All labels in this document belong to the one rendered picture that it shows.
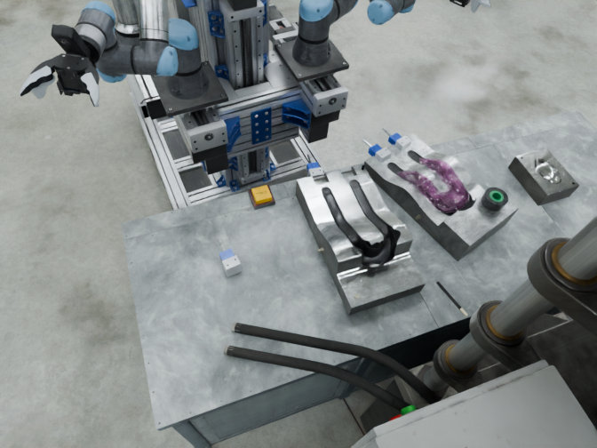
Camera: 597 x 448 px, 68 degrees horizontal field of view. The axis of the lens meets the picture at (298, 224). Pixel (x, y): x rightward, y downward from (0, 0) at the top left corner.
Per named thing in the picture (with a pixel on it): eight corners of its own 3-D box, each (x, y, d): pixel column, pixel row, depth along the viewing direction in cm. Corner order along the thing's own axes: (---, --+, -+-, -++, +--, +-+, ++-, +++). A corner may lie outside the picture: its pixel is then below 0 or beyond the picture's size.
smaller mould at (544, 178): (507, 167, 178) (515, 156, 172) (537, 159, 181) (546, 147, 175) (537, 206, 168) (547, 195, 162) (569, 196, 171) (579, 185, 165)
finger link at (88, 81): (112, 117, 101) (95, 92, 104) (107, 98, 96) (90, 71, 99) (98, 122, 99) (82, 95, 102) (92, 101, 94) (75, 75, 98)
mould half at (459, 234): (362, 170, 173) (367, 150, 164) (409, 142, 183) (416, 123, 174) (457, 261, 153) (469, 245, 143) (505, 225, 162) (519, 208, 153)
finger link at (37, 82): (27, 112, 97) (64, 92, 102) (19, 91, 92) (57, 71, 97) (18, 104, 98) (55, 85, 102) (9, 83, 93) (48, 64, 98)
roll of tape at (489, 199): (477, 203, 153) (481, 197, 150) (486, 188, 157) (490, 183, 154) (498, 215, 151) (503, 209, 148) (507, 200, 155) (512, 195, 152)
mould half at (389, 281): (295, 195, 165) (297, 171, 154) (358, 178, 171) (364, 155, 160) (348, 316, 140) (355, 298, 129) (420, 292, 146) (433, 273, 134)
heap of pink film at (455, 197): (392, 175, 165) (397, 161, 158) (425, 155, 171) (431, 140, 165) (443, 223, 154) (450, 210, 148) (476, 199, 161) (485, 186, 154)
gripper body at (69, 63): (92, 101, 104) (105, 68, 111) (84, 71, 97) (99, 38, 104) (58, 96, 103) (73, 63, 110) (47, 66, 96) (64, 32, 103)
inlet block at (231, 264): (212, 246, 151) (210, 237, 147) (226, 241, 153) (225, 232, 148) (227, 277, 145) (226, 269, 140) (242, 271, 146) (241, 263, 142)
